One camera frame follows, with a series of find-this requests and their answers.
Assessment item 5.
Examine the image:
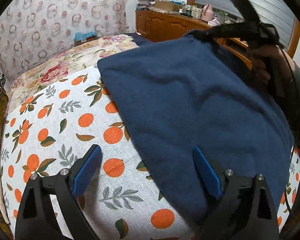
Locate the navy blue printed t-shirt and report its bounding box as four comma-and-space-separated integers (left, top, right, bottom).
97, 31, 294, 223

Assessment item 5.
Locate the person's right hand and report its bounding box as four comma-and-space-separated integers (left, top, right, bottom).
247, 45, 295, 83

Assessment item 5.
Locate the pink tissue pack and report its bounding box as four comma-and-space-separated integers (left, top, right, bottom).
208, 19, 221, 27

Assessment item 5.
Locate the pink kettle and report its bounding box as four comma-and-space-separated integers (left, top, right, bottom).
201, 4, 214, 22

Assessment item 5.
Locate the orange fruit print sheet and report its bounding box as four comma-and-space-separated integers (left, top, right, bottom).
0, 59, 300, 239

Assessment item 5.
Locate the cardboard box on cabinet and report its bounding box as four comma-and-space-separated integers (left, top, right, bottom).
154, 1, 183, 12

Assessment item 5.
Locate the long wooden cabinet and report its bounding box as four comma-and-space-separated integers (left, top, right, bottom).
135, 10, 252, 69

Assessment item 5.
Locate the navy blue blanket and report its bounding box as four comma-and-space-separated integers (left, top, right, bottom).
127, 33, 152, 47

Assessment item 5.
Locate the stack of folded papers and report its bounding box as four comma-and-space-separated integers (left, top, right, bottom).
136, 0, 162, 10

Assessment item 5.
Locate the floral beige quilt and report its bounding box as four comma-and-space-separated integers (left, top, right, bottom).
7, 34, 139, 113

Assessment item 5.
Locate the brown box with blue cloth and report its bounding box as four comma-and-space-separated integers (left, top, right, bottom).
74, 31, 97, 46

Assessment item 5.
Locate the pink circle-pattern curtain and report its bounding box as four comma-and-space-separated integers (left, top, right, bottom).
0, 0, 128, 82

